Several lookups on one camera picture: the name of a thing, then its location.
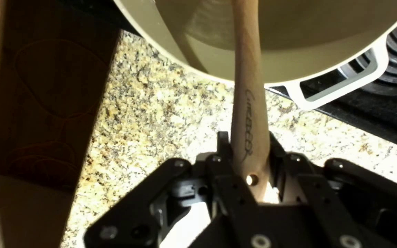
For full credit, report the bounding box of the white pot with handles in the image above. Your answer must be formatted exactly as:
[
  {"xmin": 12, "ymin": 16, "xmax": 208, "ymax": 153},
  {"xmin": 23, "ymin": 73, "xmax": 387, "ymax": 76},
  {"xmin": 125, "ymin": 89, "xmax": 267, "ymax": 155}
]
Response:
[{"xmin": 111, "ymin": 0, "xmax": 397, "ymax": 112}]

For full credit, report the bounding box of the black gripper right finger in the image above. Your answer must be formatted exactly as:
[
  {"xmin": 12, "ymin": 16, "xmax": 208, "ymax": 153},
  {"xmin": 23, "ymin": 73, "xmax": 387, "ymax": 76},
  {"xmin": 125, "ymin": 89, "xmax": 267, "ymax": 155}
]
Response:
[{"xmin": 267, "ymin": 133, "xmax": 397, "ymax": 248}]

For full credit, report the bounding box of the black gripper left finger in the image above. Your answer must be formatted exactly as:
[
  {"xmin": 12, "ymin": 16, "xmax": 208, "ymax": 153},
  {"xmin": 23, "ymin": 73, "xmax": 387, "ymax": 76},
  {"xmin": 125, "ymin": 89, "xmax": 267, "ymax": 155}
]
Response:
[{"xmin": 82, "ymin": 131, "xmax": 256, "ymax": 248}]

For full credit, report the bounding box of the wooden spoon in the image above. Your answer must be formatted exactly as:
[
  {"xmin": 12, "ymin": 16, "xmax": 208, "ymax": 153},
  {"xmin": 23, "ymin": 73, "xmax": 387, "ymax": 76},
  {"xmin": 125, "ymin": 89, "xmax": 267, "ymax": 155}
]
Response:
[{"xmin": 228, "ymin": 0, "xmax": 274, "ymax": 207}]

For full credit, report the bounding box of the wooden lower cabinet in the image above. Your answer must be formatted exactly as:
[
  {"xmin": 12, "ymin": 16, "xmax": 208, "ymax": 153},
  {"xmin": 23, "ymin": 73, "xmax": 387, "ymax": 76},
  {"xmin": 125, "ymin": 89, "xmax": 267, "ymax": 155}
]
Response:
[{"xmin": 0, "ymin": 0, "xmax": 122, "ymax": 248}]

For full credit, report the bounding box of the black electric stove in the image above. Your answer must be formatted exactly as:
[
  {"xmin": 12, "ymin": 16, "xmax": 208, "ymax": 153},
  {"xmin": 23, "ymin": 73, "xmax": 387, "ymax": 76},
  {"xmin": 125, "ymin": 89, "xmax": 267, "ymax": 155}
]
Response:
[{"xmin": 268, "ymin": 17, "xmax": 397, "ymax": 156}]

